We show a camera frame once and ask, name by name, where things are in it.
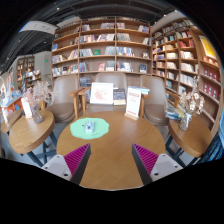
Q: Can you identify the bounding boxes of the small white table sign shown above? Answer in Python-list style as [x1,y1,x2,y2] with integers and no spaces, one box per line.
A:
[20,96,33,120]

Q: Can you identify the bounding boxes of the tall wooden bookshelf with poster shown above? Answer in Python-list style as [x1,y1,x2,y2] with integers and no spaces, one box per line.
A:
[149,18,223,134]

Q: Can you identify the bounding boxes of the light blue book stack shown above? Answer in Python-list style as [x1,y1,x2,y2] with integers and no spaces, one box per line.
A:
[128,85,151,96]

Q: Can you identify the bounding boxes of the stack of colourful books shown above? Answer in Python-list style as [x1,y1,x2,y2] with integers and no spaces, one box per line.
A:
[164,105,185,122]

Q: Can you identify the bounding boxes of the transparent computer mouse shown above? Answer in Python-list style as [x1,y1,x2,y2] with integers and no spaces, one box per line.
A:
[83,120,96,134]

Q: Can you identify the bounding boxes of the small distant bookshelf unit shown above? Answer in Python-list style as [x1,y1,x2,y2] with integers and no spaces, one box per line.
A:
[14,54,43,91]

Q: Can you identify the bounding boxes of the round wooden side table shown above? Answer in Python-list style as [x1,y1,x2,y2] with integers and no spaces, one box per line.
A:
[164,114,213,168]
[8,109,58,168]

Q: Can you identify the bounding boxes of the glass vase with pale flowers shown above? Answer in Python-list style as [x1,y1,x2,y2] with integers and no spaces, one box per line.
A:
[178,75,206,132]

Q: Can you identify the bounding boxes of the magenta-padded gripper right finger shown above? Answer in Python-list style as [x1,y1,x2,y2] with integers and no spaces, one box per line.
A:
[131,143,184,186]

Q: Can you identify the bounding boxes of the dark book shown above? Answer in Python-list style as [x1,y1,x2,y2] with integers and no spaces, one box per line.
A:
[112,87,127,106]

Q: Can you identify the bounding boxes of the wide wooden bookshelf unit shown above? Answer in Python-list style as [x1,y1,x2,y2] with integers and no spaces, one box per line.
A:
[50,15,153,81]

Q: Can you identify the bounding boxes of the brown armchair with wooden arms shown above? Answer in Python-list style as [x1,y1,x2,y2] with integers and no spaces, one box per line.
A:
[46,74,83,124]
[78,72,129,114]
[139,74,171,127]

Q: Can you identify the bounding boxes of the green blob-shaped mouse pad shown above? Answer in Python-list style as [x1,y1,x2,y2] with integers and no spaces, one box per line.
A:
[69,117,111,140]

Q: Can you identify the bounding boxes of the white sign on wooden base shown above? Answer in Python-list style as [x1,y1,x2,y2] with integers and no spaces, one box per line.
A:
[124,86,143,121]

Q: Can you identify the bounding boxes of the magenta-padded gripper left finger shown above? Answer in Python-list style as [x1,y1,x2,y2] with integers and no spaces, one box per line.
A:
[41,143,92,186]

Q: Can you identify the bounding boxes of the white framed picture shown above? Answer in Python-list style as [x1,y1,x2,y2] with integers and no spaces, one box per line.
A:
[89,82,115,106]

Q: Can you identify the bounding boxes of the glass vase with pink flowers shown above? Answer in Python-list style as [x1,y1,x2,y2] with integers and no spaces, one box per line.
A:
[23,79,54,125]

